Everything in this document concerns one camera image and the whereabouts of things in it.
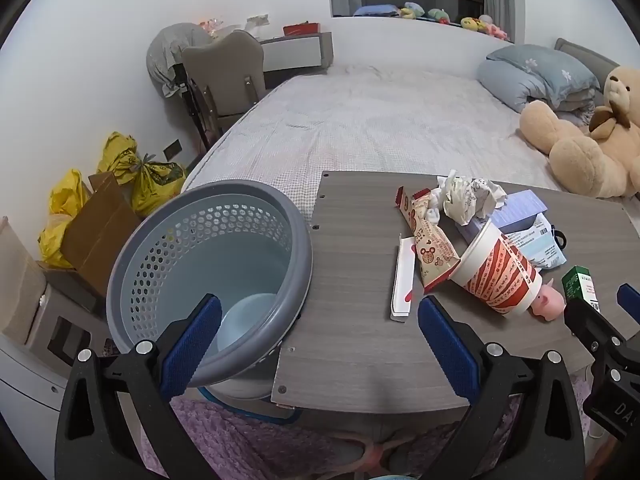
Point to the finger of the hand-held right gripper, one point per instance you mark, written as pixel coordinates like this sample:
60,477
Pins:
630,301
592,332

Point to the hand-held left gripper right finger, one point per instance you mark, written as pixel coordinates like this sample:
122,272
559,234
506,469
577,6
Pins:
447,350

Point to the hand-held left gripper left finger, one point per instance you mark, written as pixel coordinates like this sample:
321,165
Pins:
192,347

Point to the green white small carton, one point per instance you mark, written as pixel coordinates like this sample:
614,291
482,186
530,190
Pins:
577,282

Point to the white paper sleeve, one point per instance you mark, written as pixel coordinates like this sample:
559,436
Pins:
402,280

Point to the red white paper cup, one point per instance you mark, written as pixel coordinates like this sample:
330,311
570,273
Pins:
495,275

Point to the grey perforated plastic basket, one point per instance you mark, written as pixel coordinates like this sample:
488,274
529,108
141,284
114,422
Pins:
150,260

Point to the blue white face mask packet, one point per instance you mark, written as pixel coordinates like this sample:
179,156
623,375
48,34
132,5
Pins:
542,247

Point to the pink pig toy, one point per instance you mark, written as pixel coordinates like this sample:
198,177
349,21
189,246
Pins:
547,305

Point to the light blue plastic bowl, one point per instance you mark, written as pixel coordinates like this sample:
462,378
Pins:
247,322

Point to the red beige snack wrapper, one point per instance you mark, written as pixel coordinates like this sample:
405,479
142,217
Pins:
432,250

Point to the purple fuzzy cloth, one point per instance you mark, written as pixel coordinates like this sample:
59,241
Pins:
240,440

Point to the grey printed carton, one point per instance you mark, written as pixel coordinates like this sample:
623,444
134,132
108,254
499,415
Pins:
70,295

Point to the lilac cardboard box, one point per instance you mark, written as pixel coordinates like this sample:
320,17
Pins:
522,206

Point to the brown cardboard box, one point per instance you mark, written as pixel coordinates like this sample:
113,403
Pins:
100,230

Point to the beige teddy bear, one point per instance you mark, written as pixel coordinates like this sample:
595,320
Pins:
580,160

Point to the crumpled lined white paper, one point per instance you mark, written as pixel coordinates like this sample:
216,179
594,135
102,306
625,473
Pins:
465,200

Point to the white cabinet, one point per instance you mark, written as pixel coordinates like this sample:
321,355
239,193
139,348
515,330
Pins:
30,380

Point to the yellow plastic bag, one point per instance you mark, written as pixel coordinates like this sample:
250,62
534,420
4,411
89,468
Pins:
117,155
157,185
62,200

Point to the beige cardboard box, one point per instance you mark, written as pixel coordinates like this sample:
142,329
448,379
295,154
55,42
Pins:
20,285

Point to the bed with white sheet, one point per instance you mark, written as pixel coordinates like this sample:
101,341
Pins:
375,120

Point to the blue grey pillows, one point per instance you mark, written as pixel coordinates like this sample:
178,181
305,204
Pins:
530,72

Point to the grey padded headboard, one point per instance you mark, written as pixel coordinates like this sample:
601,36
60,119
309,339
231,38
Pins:
585,55

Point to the grey upholstered chair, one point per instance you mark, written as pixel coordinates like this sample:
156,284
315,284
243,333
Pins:
225,70

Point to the grey cloth bundle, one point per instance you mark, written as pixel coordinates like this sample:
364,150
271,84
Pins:
167,52

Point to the pink plush toy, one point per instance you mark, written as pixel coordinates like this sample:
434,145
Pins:
494,29

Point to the white grey desk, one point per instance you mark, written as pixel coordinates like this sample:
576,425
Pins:
292,50

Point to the red flat box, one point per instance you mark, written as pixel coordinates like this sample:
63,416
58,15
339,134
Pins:
300,29

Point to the yellow green plush toy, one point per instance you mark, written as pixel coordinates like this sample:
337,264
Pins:
412,11

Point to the blue cushion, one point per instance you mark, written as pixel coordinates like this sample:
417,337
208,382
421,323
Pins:
375,10

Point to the dark wall socket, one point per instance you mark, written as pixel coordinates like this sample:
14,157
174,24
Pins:
173,149

